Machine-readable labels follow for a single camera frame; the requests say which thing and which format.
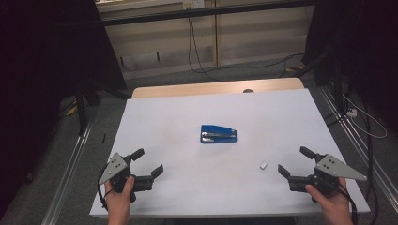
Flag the dark curtain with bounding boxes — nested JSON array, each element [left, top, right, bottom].
[[301, 0, 398, 129], [0, 0, 128, 219]]

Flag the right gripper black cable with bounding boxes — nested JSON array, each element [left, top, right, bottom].
[[335, 180, 360, 225]]

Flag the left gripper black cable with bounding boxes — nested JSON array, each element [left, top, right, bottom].
[[97, 164, 110, 211]]

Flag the blue stapler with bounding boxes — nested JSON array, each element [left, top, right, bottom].
[[200, 124, 238, 144]]

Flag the black horizontal frame bar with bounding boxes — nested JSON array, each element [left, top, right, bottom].
[[100, 0, 316, 27]]

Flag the thin white cable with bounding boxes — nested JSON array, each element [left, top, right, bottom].
[[342, 93, 389, 140]]

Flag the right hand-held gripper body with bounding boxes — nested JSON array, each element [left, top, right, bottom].
[[287, 153, 368, 198]]

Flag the black floor cable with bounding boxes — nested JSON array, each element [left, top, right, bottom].
[[358, 93, 380, 214]]

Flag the white wall socket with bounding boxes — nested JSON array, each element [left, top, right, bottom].
[[182, 0, 207, 10]]

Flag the person's right hand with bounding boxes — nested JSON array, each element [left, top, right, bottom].
[[304, 177, 353, 218]]

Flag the person's left hand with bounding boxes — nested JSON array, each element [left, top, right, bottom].
[[104, 175, 136, 218]]

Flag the white table cover sheet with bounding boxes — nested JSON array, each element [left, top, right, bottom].
[[89, 88, 372, 218]]

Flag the black hanging floor cables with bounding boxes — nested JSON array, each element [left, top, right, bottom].
[[187, 16, 306, 83]]

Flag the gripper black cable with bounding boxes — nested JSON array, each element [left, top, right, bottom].
[[97, 164, 110, 211], [335, 180, 360, 225]]

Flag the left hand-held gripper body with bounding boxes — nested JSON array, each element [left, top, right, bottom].
[[98, 152, 155, 203]]

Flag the aluminium floor rail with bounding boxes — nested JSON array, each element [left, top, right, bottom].
[[318, 85, 398, 214], [39, 121, 94, 225]]

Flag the black metal stand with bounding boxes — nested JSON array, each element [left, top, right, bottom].
[[293, 48, 346, 127], [74, 79, 133, 137]]

